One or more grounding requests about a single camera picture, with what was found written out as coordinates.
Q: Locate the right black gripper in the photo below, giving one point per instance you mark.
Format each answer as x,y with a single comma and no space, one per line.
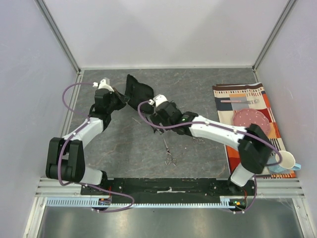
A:
154,116

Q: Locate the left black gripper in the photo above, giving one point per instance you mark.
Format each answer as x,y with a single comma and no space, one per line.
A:
122,103

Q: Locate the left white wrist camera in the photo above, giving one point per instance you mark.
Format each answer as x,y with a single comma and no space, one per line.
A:
103,84

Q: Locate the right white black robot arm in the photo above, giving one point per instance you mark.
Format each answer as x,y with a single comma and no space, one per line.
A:
252,144

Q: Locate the silver thinning scissors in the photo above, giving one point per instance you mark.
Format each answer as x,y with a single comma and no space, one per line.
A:
197,140

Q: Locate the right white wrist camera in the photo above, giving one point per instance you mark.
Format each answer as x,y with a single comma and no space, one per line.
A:
157,100

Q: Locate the white slotted cable duct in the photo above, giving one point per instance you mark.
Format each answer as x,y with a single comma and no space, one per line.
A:
105,203

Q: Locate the pink dotted plate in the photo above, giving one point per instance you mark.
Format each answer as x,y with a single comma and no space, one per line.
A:
246,117

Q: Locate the light blue mug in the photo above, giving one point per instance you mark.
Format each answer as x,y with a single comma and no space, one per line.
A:
288,163

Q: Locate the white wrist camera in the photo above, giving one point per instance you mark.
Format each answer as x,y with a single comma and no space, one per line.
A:
103,84
157,100

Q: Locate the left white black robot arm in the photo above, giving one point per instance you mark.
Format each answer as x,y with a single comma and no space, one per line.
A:
65,160

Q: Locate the silver hair scissors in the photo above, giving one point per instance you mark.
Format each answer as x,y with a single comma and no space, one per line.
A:
169,158

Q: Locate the colourful patterned placemat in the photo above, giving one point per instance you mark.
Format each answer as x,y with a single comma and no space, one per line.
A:
242,105

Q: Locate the aluminium frame rail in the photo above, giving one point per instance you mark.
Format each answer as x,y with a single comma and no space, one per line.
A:
57,33

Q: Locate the pink handled fork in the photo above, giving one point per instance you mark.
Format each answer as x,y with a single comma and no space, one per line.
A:
249,102

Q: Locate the black zippered tool case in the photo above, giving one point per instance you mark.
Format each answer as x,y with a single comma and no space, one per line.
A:
137,92

